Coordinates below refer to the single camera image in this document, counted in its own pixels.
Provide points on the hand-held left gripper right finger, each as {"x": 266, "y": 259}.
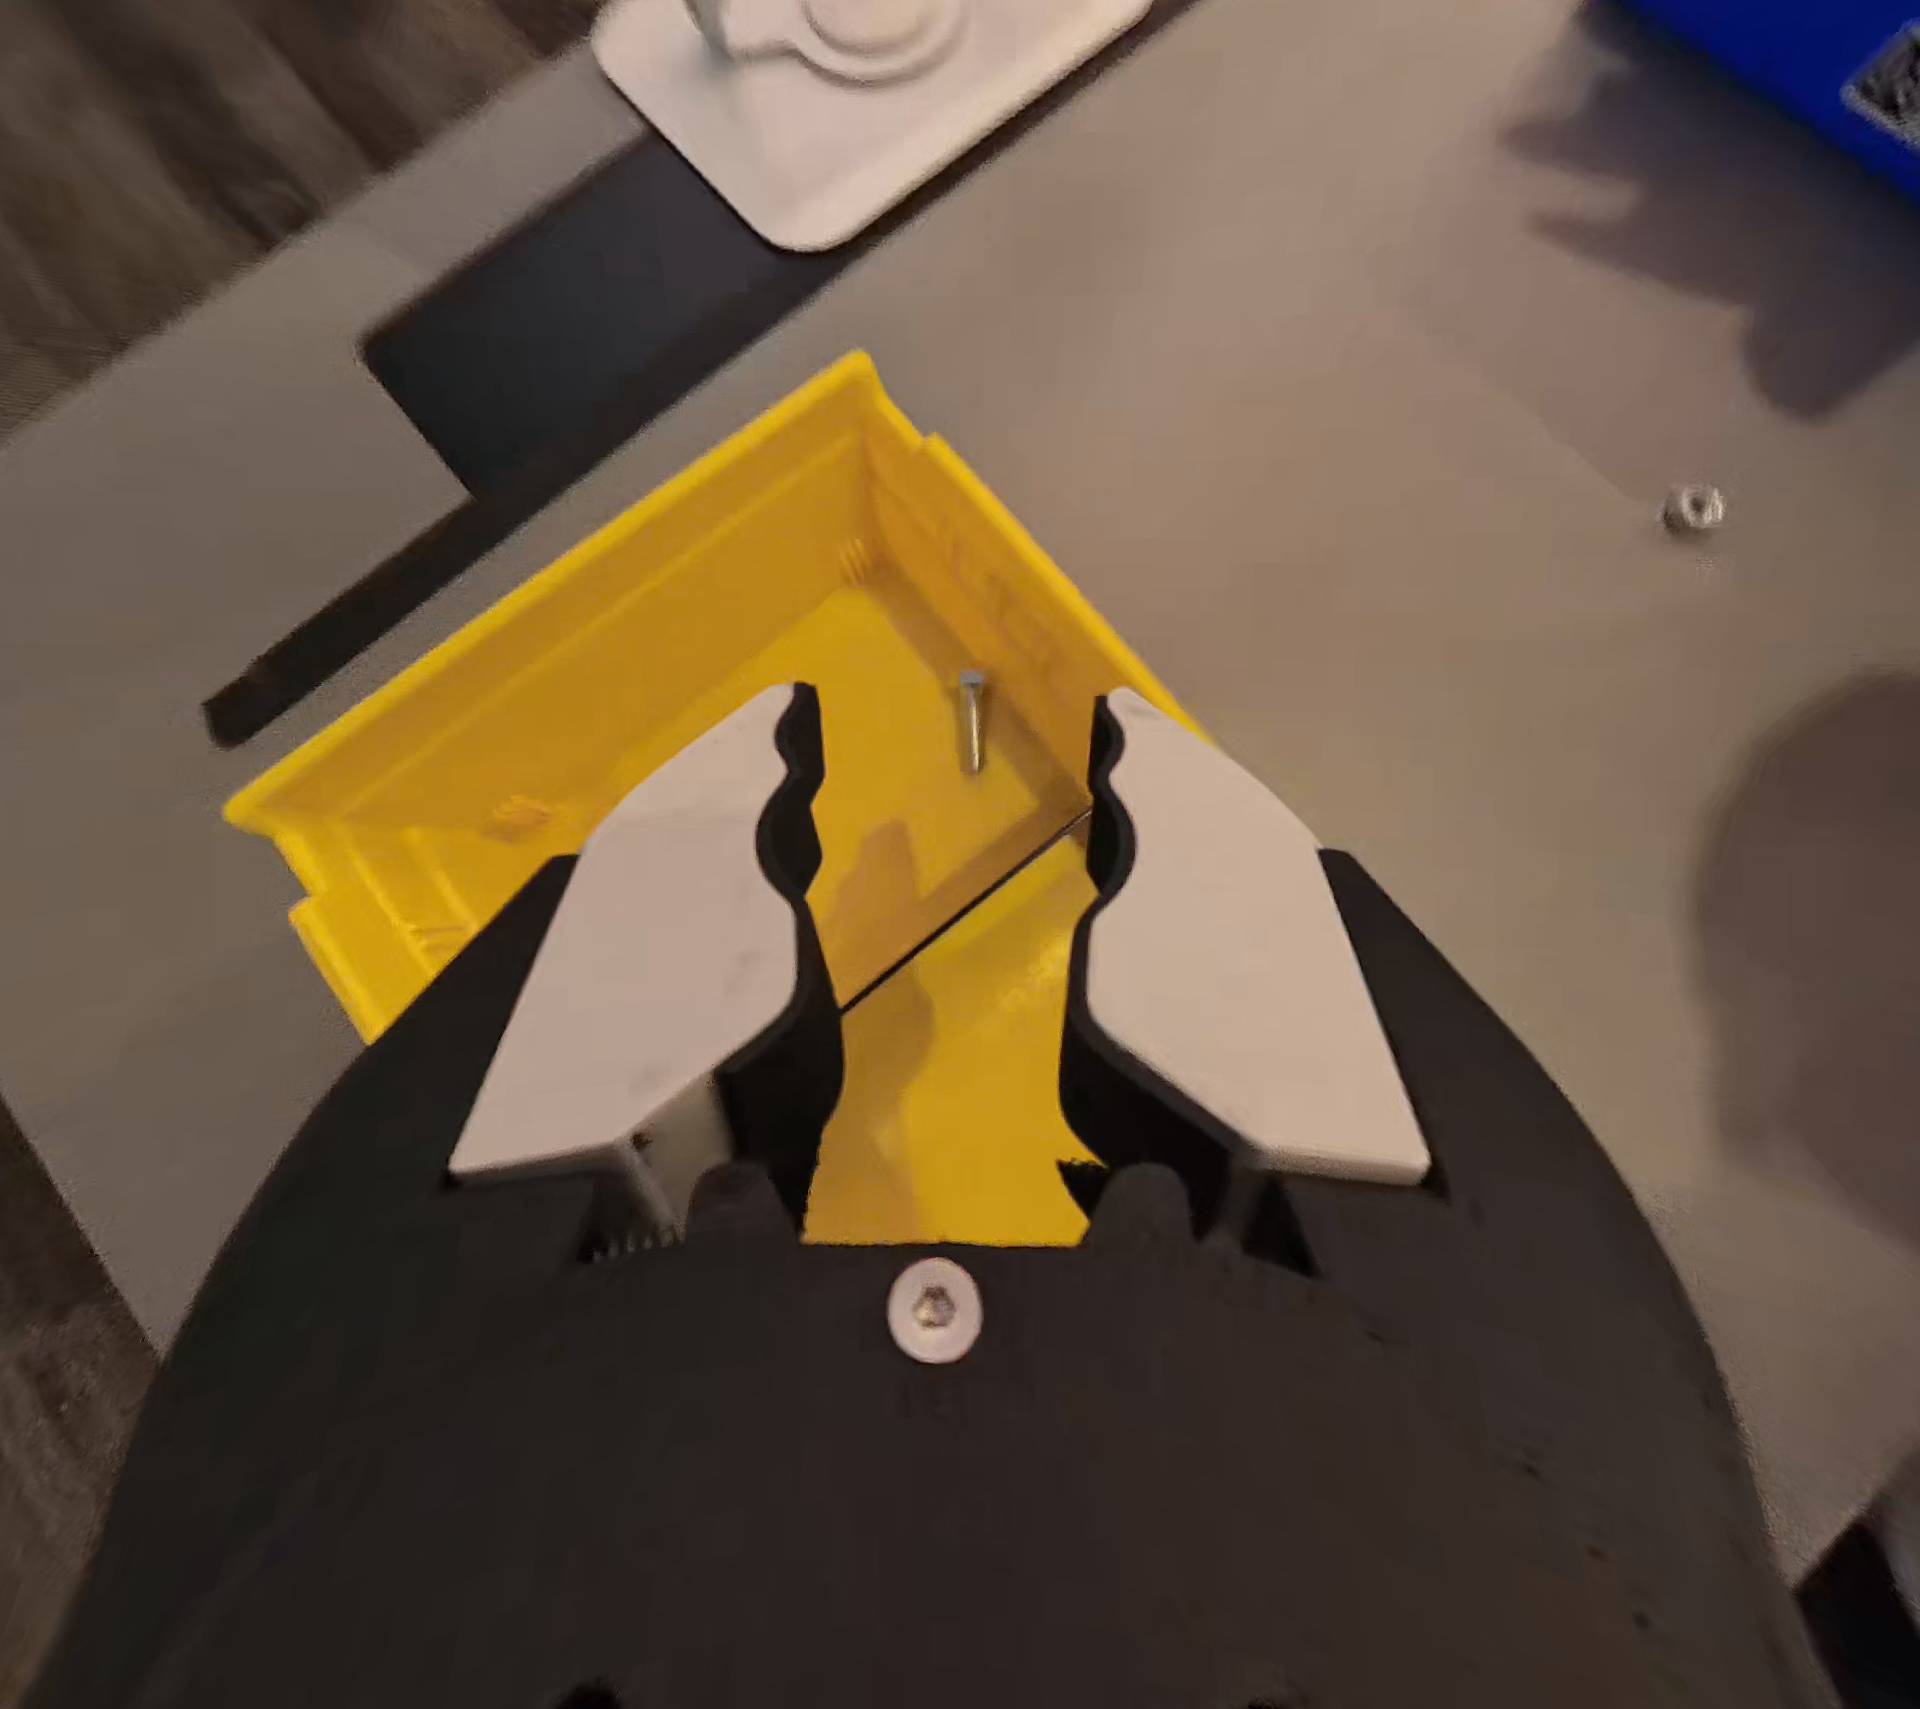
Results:
{"x": 1244, "y": 990}

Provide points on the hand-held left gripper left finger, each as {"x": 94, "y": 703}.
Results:
{"x": 631, "y": 975}

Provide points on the yellow plastic bin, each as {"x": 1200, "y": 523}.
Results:
{"x": 631, "y": 628}

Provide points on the silver hex bolt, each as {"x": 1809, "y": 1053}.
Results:
{"x": 973, "y": 726}

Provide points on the silver bolt with nut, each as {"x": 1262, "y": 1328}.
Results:
{"x": 1694, "y": 509}

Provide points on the brown cardboard bin divider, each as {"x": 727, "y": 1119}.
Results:
{"x": 1035, "y": 862}

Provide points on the white document stand with instructions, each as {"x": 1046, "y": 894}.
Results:
{"x": 931, "y": 88}

